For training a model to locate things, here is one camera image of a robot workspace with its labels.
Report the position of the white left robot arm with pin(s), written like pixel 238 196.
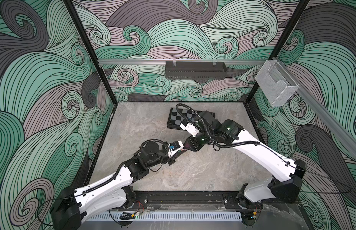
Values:
pixel 73 207

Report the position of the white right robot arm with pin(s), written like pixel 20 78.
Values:
pixel 286 174

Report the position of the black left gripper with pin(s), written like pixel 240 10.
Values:
pixel 172 155

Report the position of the black wall shelf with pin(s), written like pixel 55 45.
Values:
pixel 200 71

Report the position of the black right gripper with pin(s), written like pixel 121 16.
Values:
pixel 193 141

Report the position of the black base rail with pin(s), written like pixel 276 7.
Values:
pixel 220 199

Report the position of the clear plastic wall bin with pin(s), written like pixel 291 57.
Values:
pixel 276 82

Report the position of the white ventilated front strip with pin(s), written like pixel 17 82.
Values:
pixel 172 216

